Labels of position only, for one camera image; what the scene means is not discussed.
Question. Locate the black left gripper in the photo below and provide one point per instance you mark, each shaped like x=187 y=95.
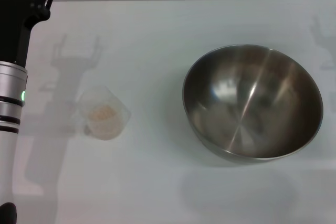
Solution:
x=13 y=30

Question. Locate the clear plastic measuring cup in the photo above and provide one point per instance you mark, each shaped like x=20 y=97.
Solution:
x=105 y=119

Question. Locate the stainless steel bowl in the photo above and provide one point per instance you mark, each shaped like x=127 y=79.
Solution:
x=252 y=103

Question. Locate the white rice grains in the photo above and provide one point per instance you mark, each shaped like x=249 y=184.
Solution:
x=103 y=115

